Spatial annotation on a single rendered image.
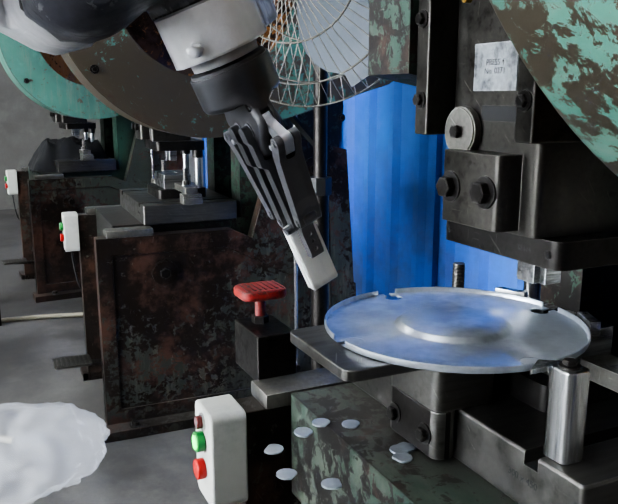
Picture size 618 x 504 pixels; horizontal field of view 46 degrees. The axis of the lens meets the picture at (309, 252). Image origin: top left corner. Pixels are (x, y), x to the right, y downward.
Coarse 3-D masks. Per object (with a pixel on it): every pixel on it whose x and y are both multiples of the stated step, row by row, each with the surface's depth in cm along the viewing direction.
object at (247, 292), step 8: (272, 280) 110; (240, 288) 106; (248, 288) 106; (256, 288) 106; (264, 288) 105; (272, 288) 106; (280, 288) 106; (240, 296) 105; (248, 296) 104; (256, 296) 104; (264, 296) 104; (272, 296) 105; (280, 296) 106; (256, 304) 107; (264, 304) 107; (256, 312) 107; (264, 312) 107
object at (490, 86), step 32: (480, 0) 79; (480, 32) 79; (480, 64) 80; (512, 64) 75; (480, 96) 80; (512, 96) 76; (448, 128) 84; (480, 128) 80; (512, 128) 76; (448, 160) 82; (480, 160) 77; (512, 160) 75; (544, 160) 73; (576, 160) 75; (448, 192) 81; (480, 192) 75; (512, 192) 75; (544, 192) 74; (576, 192) 76; (608, 192) 78; (480, 224) 78; (512, 224) 76; (544, 224) 75; (576, 224) 77; (608, 224) 79
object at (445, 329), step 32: (416, 288) 96; (448, 288) 96; (352, 320) 83; (384, 320) 83; (416, 320) 82; (448, 320) 82; (480, 320) 82; (512, 320) 83; (544, 320) 83; (576, 320) 83; (384, 352) 73; (416, 352) 73; (448, 352) 73; (480, 352) 73; (512, 352) 73; (544, 352) 73; (576, 352) 72
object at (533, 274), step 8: (520, 264) 86; (528, 264) 84; (520, 272) 86; (528, 272) 84; (536, 272) 84; (544, 272) 83; (552, 272) 83; (560, 272) 84; (528, 280) 85; (536, 280) 84; (544, 280) 83; (552, 280) 84
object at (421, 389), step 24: (312, 336) 79; (336, 360) 71; (360, 360) 71; (408, 384) 81; (432, 384) 77; (456, 384) 77; (480, 384) 79; (408, 408) 82; (432, 408) 77; (456, 408) 78; (408, 432) 82; (432, 432) 78; (432, 456) 78
